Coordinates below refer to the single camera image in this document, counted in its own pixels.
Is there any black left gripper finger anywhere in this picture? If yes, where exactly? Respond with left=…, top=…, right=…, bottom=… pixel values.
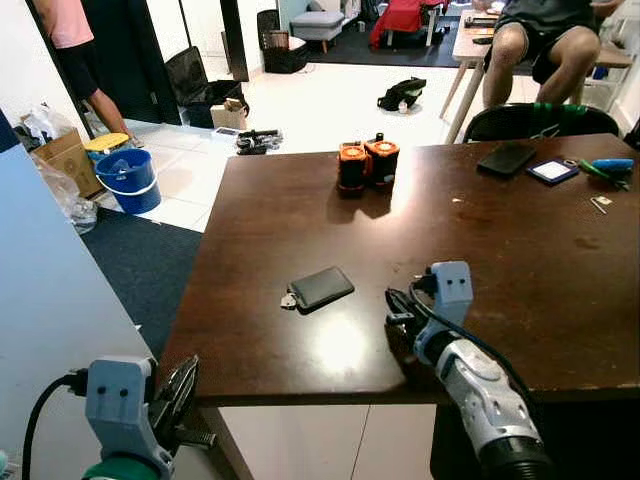
left=172, top=356, right=200, bottom=413
left=152, top=356, right=197, bottom=413

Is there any white hook panel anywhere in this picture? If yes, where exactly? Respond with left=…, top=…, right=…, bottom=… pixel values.
left=0, top=145, right=201, bottom=480

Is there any black key pouch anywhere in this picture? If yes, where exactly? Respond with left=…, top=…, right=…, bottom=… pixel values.
left=290, top=266, right=356, bottom=313

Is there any dark brown wooden table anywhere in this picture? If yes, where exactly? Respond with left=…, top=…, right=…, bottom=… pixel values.
left=158, top=133, right=640, bottom=406

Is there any dark blue rug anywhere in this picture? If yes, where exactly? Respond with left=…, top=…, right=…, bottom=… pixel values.
left=80, top=207, right=206, bottom=356

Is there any orange black battery pack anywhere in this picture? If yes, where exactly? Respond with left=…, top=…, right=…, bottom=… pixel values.
left=337, top=142, right=369, bottom=196
left=364, top=133, right=401, bottom=191

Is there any black flat wallet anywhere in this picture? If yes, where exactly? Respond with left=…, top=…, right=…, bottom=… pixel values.
left=477, top=143, right=537, bottom=179

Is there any blue white card holder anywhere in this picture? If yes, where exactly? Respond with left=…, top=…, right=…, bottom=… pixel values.
left=526, top=158, right=581, bottom=186

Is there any blue plastic bucket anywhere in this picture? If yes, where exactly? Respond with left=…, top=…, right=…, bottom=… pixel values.
left=95, top=148, right=163, bottom=215

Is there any clear plastic bag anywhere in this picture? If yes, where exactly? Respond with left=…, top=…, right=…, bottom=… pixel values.
left=35, top=155, right=99, bottom=233

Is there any black green chair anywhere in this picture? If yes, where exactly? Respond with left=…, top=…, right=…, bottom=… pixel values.
left=462, top=103, right=621, bottom=143

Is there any black bag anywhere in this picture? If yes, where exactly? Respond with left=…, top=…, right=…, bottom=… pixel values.
left=377, top=77, right=428, bottom=112

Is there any black device on floor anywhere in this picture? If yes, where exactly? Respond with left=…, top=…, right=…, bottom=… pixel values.
left=235, top=128, right=284, bottom=156

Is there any blue green hand tool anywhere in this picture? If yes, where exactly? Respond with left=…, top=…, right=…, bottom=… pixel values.
left=578, top=158, right=635, bottom=191

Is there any large brown cardboard box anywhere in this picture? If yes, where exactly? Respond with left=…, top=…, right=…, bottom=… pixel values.
left=35, top=128, right=106, bottom=199

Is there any yellow lid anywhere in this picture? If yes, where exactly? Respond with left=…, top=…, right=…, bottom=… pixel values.
left=83, top=133, right=131, bottom=153

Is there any dark grey carpet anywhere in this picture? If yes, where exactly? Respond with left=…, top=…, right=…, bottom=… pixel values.
left=305, top=25, right=461, bottom=69

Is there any small brown cardboard box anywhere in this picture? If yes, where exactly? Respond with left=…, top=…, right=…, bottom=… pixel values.
left=210, top=97, right=249, bottom=131

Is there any light wooden table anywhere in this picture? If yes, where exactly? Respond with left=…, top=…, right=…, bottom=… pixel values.
left=440, top=10, right=636, bottom=146

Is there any black crate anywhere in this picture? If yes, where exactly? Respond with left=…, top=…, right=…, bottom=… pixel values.
left=257, top=10, right=309, bottom=74

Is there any red cloth on rack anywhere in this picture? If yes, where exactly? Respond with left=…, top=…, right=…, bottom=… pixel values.
left=368, top=0, right=449, bottom=51

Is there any white plastic bag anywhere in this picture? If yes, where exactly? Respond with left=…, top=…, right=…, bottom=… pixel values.
left=20, top=103, right=76, bottom=141

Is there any grey ottoman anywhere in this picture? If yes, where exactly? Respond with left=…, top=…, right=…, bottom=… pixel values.
left=290, top=10, right=346, bottom=53

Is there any seated person in black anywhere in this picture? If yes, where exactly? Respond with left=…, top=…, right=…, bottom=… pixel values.
left=483, top=0, right=626, bottom=109

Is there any open black suitcase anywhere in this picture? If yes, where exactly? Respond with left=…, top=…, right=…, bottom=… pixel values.
left=165, top=45, right=251, bottom=129

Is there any white shelf unit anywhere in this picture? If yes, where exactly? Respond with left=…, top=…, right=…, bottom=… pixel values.
left=580, top=0, right=640, bottom=111

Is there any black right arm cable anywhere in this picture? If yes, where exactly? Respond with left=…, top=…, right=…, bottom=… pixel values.
left=385, top=287, right=541, bottom=421

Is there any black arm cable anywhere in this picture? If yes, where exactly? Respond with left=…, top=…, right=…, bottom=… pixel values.
left=22, top=370, right=89, bottom=480
left=385, top=287, right=541, bottom=421

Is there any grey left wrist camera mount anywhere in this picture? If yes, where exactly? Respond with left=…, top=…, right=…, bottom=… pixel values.
left=85, top=357, right=163, bottom=473

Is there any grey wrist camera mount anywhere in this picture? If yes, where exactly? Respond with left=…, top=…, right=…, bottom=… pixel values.
left=428, top=262, right=473, bottom=329
left=85, top=357, right=163, bottom=473

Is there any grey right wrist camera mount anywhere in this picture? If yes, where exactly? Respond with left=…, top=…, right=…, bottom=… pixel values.
left=428, top=262, right=473, bottom=329

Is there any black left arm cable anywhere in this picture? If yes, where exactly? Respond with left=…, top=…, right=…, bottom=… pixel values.
left=22, top=370, right=89, bottom=480

